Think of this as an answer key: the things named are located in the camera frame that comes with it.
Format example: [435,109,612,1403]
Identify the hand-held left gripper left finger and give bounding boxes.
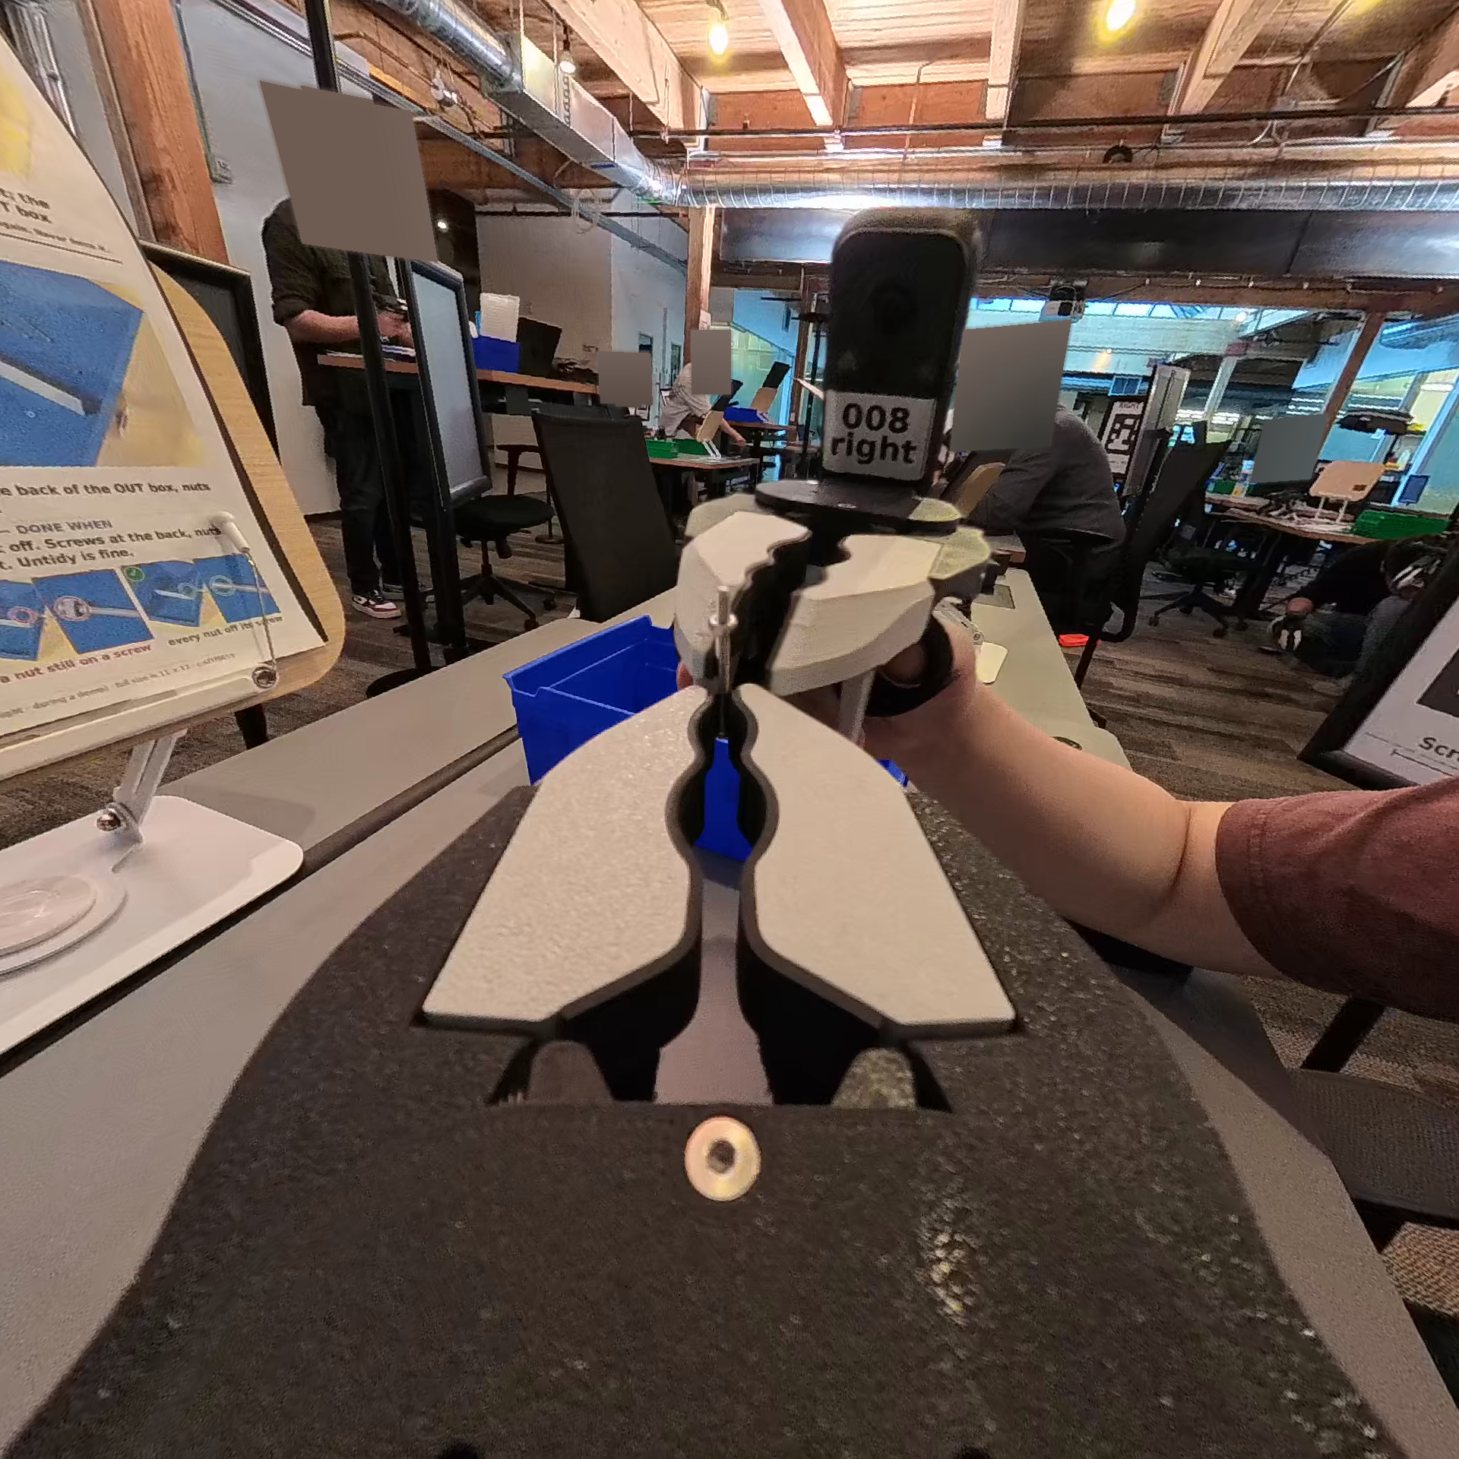
[419,683,716,1097]

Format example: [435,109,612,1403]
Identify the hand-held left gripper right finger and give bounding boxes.
[737,683,1020,1102]

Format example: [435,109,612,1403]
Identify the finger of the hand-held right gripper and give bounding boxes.
[761,529,954,741]
[675,510,817,690]

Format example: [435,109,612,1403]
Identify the blue plastic bin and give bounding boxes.
[504,614,907,861]

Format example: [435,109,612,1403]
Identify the person's right forearm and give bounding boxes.
[900,683,1459,1020]

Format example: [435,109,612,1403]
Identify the person's right hand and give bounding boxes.
[788,619,986,789]

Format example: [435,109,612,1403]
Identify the black mesh office chair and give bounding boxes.
[532,407,680,621]

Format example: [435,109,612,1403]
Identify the tilted wooden document stand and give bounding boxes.
[940,449,1013,518]

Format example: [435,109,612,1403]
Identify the black wheeled office chair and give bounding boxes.
[456,491,560,633]

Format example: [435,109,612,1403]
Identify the black framed board stand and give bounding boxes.
[143,239,284,451]
[303,0,494,699]

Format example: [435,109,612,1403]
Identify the instruction sheet on stand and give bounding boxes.
[0,34,346,1055]

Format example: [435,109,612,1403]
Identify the black office chair seat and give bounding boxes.
[1289,996,1459,1220]

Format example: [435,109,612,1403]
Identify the printed instruction poster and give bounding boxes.
[0,39,327,741]

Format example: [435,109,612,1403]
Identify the silver ventilation duct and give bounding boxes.
[378,0,1459,211]

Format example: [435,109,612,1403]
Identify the wire page holder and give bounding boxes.
[211,512,282,690]

